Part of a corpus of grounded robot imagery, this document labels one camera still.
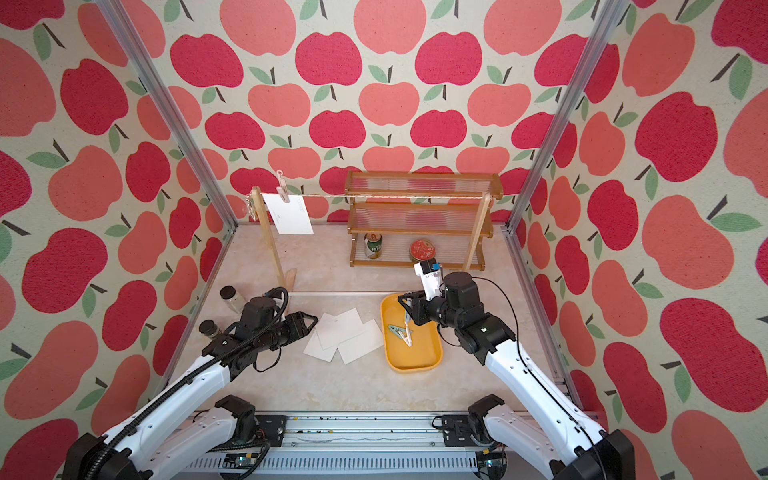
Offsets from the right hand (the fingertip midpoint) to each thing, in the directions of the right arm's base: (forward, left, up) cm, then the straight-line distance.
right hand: (404, 303), depth 75 cm
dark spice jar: (-7, +54, -10) cm, 55 cm away
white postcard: (-6, +26, -21) cm, 34 cm away
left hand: (-5, +24, -9) cm, 27 cm away
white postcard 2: (-2, +12, -23) cm, 26 cm away
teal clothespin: (+2, +2, -19) cm, 20 cm away
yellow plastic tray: (-5, -7, -19) cm, 21 cm away
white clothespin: (-1, -2, -19) cm, 19 cm away
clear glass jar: (+5, +54, -11) cm, 55 cm away
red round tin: (+32, -5, -16) cm, 36 cm away
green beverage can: (+29, +12, -12) cm, 34 cm away
